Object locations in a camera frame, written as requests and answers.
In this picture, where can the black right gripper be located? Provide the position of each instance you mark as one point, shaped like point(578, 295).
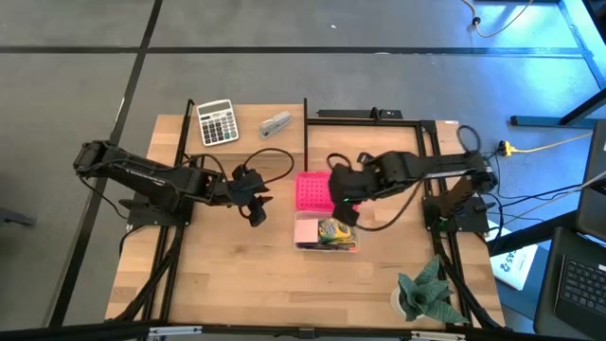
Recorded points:
point(352, 184)

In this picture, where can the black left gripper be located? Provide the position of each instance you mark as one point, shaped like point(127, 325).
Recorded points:
point(248, 184)

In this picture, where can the dark grey pencil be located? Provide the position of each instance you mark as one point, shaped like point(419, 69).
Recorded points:
point(348, 245)

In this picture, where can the pink lidded clear pencil box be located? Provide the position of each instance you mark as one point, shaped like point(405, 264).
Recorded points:
point(310, 192)

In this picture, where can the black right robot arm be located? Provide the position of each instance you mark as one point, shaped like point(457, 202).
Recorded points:
point(440, 166)

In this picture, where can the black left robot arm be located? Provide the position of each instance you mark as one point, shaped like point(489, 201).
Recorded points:
point(142, 173)

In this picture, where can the wooden shelf with black legs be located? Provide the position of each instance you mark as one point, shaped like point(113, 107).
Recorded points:
point(255, 144)

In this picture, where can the grey stapler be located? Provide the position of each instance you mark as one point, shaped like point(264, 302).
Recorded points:
point(274, 125)

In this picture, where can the grey desk calculator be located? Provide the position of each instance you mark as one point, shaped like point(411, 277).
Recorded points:
point(218, 123)

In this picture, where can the potted green plant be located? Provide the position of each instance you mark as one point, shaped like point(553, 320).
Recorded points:
point(428, 298)

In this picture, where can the yellow power plug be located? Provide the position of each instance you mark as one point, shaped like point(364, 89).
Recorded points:
point(507, 149)

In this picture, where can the black laptop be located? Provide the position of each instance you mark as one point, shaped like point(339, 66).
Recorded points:
point(582, 284)

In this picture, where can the grey floor object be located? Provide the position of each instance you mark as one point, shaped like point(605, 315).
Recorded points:
point(16, 219)

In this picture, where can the dark grey monitor back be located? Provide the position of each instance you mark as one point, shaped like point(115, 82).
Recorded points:
point(594, 199)

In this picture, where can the black metal table frame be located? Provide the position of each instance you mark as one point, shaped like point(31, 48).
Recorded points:
point(360, 121)

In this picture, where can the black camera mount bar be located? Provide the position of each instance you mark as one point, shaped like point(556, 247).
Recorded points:
point(350, 113)

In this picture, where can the silver frame bracket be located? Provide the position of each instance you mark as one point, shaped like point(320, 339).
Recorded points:
point(438, 336)
point(175, 331)

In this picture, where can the black table leg frame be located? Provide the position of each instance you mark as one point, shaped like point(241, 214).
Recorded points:
point(544, 121)

